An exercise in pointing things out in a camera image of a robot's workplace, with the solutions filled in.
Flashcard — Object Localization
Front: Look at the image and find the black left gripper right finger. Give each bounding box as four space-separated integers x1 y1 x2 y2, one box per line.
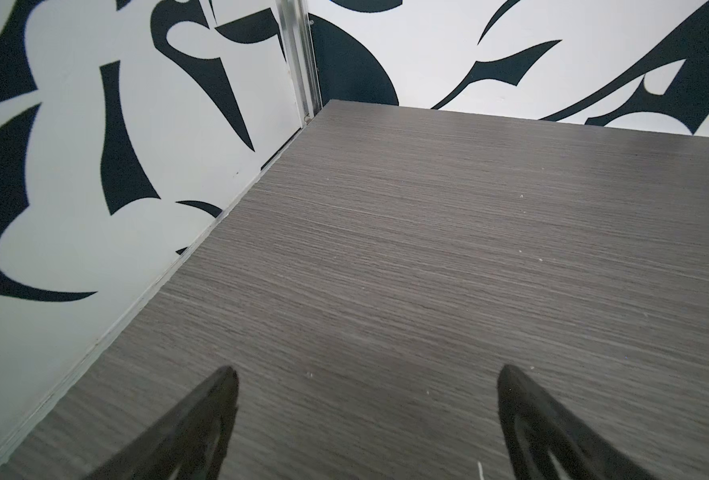
497 364 654 479

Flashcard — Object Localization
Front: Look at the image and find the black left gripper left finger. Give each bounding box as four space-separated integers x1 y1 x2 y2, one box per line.
86 366 240 479

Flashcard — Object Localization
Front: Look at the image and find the aluminium corner frame post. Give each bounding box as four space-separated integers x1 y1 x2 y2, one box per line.
276 0 322 126

